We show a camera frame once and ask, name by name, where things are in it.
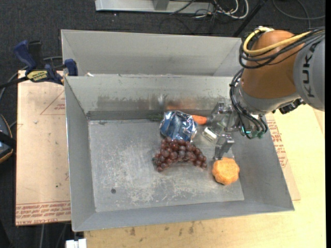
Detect orange flower-shaped sponge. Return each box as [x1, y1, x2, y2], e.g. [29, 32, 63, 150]
[212, 157, 240, 186]

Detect orange toy carrot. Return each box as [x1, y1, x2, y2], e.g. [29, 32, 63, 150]
[147, 113, 208, 126]

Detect grey metal bin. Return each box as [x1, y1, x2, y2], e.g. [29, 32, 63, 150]
[61, 29, 295, 232]

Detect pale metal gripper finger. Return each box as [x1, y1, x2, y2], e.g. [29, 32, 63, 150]
[213, 135, 235, 161]
[202, 127, 218, 142]

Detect dark red grape bunch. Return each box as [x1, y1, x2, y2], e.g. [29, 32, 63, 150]
[152, 136, 208, 173]

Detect brown cardboard board red print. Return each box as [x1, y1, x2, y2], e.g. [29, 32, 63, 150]
[15, 70, 302, 227]

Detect black cylinder on white bracket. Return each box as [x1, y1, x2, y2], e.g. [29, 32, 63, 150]
[278, 99, 306, 115]

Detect blue and silver foil packet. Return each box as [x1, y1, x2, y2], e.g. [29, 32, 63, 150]
[159, 110, 199, 143]

